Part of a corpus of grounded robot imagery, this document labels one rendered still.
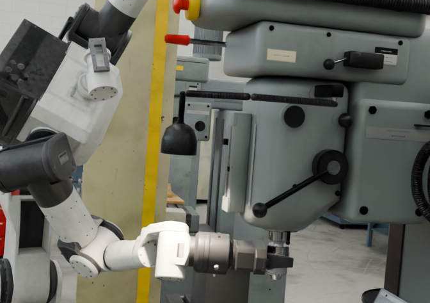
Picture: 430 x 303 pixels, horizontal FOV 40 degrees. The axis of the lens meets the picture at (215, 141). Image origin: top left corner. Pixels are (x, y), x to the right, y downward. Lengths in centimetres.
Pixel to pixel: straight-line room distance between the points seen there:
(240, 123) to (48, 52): 52
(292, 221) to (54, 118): 58
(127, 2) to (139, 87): 141
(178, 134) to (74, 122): 33
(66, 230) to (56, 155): 20
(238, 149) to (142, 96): 174
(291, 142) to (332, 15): 26
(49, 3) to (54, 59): 884
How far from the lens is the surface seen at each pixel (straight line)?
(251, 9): 114
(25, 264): 177
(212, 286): 160
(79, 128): 140
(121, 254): 140
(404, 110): 128
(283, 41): 116
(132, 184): 297
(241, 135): 123
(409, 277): 156
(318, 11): 118
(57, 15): 1028
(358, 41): 123
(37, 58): 146
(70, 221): 141
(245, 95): 109
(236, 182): 124
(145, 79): 295
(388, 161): 127
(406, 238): 156
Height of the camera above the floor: 155
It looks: 3 degrees down
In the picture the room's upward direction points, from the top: 4 degrees clockwise
